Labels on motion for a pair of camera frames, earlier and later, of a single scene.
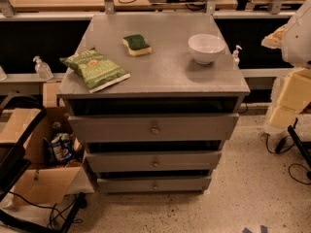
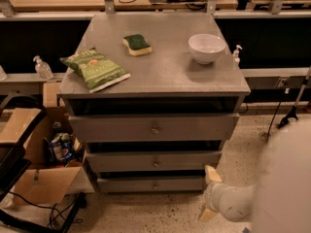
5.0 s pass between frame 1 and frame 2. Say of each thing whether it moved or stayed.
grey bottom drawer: stayed
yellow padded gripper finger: moved
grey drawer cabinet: stayed
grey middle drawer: stayed
